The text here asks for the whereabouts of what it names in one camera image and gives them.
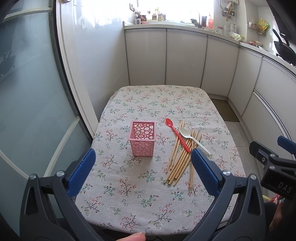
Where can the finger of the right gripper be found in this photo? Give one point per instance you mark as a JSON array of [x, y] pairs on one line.
[[287, 144]]

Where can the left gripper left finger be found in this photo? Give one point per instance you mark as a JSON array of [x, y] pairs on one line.
[[48, 211]]

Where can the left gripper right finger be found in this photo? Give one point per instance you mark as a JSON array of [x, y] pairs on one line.
[[237, 211]]

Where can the white plastic spoon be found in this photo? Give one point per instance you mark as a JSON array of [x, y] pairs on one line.
[[185, 133]]

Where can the red plastic spoon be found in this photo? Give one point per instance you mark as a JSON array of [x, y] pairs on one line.
[[170, 124]]

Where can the white kitchen cabinets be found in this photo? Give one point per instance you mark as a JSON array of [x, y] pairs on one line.
[[259, 86]]

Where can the person's left hand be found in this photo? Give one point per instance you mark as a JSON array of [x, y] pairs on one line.
[[139, 236]]

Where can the glass sliding door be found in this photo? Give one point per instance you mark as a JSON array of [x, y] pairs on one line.
[[41, 130]]

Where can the black wok pan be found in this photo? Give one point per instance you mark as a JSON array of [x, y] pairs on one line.
[[284, 50]]

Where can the floral tablecloth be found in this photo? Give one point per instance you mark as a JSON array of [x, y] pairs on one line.
[[133, 194]]

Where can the pink perforated utensil basket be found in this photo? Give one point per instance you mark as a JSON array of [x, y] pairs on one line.
[[142, 137]]

